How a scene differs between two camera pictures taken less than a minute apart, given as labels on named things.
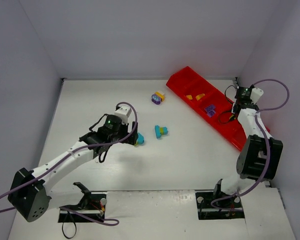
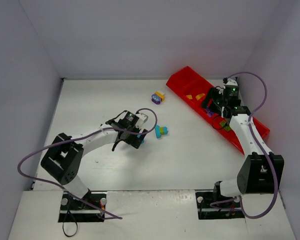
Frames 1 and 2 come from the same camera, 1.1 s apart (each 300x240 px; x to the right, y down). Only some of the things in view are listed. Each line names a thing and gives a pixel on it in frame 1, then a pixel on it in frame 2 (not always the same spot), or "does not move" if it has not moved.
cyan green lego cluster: (160, 131) does not move
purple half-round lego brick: (211, 113) does not move
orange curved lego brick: (198, 97) does not move
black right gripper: (235, 108) → (212, 100)
